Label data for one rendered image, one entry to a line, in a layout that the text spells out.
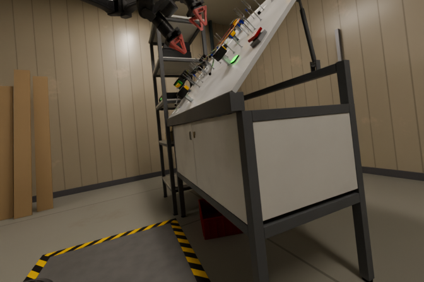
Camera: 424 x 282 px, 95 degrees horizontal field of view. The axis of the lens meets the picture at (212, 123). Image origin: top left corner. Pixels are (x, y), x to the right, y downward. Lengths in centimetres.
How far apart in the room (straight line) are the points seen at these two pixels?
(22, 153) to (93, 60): 158
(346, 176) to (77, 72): 346
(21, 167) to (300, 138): 287
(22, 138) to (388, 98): 417
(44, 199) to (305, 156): 283
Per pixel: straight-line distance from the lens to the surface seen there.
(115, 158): 348
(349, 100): 107
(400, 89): 292
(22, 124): 316
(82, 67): 364
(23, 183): 305
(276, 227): 80
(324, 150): 93
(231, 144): 75
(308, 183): 87
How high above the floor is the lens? 76
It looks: 1 degrees up
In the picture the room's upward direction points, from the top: 6 degrees counter-clockwise
